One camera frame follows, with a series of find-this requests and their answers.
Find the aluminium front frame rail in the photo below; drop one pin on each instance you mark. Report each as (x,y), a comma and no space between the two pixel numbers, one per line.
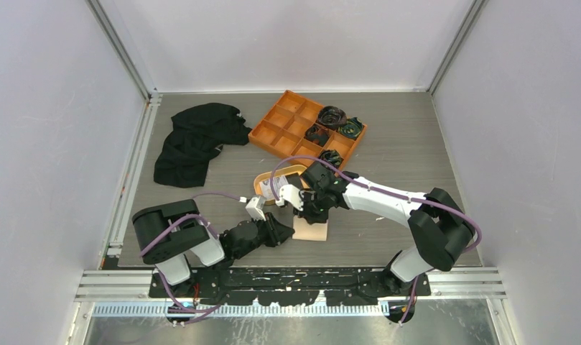
(117,293)

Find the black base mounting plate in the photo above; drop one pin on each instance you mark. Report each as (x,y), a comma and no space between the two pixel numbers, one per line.
(290,286)

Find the beige card holder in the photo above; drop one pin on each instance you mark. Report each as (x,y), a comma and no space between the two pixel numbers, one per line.
(316,232)

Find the dark brown rolled tie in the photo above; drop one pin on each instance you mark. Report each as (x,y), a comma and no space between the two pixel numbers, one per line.
(332,117)

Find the right credit card in tray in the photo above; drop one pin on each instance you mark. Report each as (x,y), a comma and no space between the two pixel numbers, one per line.
(269,187)

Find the green yellow rolled tie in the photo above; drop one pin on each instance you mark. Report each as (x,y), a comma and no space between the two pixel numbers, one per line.
(332,156)

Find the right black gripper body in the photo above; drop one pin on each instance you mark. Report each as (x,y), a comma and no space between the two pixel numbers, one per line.
(314,208)

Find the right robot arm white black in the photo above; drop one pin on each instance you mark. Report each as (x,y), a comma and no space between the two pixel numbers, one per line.
(440,230)

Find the orange compartment organizer box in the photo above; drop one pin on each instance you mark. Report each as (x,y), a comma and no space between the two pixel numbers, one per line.
(281,131)

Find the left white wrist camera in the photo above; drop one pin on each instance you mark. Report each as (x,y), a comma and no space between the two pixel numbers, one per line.
(254,207)

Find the dark red rolled tie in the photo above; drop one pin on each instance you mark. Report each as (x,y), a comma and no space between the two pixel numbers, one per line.
(317,135)

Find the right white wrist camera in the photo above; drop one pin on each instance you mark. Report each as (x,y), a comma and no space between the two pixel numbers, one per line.
(290,196)

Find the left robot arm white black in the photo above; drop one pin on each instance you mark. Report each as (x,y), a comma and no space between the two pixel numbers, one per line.
(165,234)

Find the black cloth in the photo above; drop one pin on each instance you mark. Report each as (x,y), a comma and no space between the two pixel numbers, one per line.
(198,136)

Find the green patterned rolled tie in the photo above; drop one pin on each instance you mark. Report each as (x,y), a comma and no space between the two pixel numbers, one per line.
(352,129)

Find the orange oval tray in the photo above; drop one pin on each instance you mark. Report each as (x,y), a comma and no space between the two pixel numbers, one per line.
(293,174)

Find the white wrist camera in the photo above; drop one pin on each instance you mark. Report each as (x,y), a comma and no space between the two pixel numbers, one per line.
(290,196)
(254,207)

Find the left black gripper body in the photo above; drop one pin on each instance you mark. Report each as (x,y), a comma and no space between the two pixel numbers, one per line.
(264,236)

